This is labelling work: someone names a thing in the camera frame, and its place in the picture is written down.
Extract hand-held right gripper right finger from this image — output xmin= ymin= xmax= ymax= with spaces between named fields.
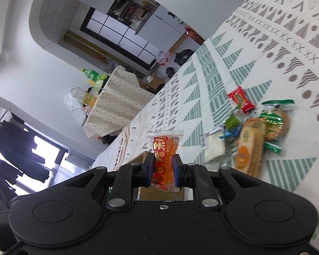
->
xmin=173 ymin=154 xmax=251 ymax=209

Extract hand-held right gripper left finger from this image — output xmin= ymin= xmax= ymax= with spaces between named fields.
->
xmin=78 ymin=153 xmax=156 ymax=209

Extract brown cardboard box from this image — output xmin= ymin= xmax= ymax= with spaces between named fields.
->
xmin=126 ymin=152 xmax=188 ymax=202

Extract orange jelly snack packet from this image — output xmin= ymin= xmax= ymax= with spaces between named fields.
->
xmin=147 ymin=129 xmax=184 ymax=193

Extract white snack packet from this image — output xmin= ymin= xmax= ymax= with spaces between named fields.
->
xmin=201 ymin=128 xmax=227 ymax=164

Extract dark hanging clothes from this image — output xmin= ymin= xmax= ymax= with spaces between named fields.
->
xmin=0 ymin=113 xmax=51 ymax=184

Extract small blue candy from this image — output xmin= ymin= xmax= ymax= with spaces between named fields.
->
xmin=219 ymin=127 xmax=242 ymax=139

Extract small green candy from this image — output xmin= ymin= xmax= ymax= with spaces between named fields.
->
xmin=223 ymin=113 xmax=241 ymax=131

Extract long orange biscuit packet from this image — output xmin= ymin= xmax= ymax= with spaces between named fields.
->
xmin=233 ymin=117 xmax=268 ymax=178

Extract dotted cream tablecloth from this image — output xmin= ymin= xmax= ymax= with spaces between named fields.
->
xmin=83 ymin=66 xmax=156 ymax=139

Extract cardboard box on floor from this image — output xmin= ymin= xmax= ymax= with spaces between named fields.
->
xmin=138 ymin=72 xmax=166 ymax=94

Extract yellow juice bottle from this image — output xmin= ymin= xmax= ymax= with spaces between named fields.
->
xmin=82 ymin=92 xmax=98 ymax=106

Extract red snack packet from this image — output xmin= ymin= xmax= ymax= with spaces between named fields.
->
xmin=227 ymin=86 xmax=256 ymax=113

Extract bag of clear plastic bottles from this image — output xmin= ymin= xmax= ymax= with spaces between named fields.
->
xmin=63 ymin=86 xmax=87 ymax=123

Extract green drink carton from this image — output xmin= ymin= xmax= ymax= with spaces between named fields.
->
xmin=87 ymin=79 xmax=105 ymax=91

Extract green round cookie packet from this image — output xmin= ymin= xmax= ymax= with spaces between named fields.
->
xmin=259 ymin=99 xmax=295 ymax=155

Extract green soda bottle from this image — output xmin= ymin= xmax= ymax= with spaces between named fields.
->
xmin=81 ymin=68 xmax=108 ymax=82

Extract red and white plastic bag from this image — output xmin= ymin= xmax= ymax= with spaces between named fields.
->
xmin=155 ymin=50 xmax=174 ymax=66

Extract pile of black shoes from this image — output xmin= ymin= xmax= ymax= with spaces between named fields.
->
xmin=174 ymin=49 xmax=195 ymax=66

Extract red door decoration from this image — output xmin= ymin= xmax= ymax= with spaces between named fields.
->
xmin=185 ymin=27 xmax=206 ymax=45

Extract black framed sliding door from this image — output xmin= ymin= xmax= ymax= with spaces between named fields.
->
xmin=80 ymin=7 xmax=160 ymax=70

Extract patterned printed blanket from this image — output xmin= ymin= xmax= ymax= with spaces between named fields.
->
xmin=94 ymin=0 xmax=319 ymax=245

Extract cluttered open shelf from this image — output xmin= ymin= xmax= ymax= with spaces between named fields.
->
xmin=106 ymin=0 xmax=160 ymax=32

